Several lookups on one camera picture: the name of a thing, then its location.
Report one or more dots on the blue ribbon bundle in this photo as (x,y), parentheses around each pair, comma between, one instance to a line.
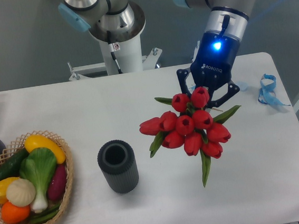
(266,95)

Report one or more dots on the purple sweet potato toy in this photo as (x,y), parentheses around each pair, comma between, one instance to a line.
(57,186)

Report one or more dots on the green bok choy toy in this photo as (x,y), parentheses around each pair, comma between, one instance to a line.
(39,168)

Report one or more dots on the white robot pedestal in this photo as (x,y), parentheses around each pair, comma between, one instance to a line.
(120,57)

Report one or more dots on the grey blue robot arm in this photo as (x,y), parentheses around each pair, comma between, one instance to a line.
(117,25)

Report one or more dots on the woven wicker basket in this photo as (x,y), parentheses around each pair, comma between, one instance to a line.
(64,201)

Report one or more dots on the small pale blue cap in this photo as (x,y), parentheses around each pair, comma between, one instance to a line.
(243,86)

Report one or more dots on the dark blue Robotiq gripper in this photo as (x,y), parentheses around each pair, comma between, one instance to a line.
(211,68)

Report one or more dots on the yellow squash toy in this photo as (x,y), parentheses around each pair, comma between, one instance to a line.
(40,141)

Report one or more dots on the dark grey ribbed vase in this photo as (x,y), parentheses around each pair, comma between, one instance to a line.
(118,164)

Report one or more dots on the orange fruit toy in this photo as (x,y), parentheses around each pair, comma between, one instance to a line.
(12,214)

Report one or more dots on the yellow bell pepper toy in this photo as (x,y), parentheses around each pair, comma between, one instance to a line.
(4,184)

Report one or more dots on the dark green cucumber toy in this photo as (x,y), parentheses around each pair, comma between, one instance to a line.
(11,167)

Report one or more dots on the green bean pods toy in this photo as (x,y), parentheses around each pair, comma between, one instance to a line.
(45,216)

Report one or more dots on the cream steamed bun toy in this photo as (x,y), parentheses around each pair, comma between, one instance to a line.
(21,192)

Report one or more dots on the red tulip bouquet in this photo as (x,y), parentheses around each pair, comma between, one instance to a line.
(190,126)

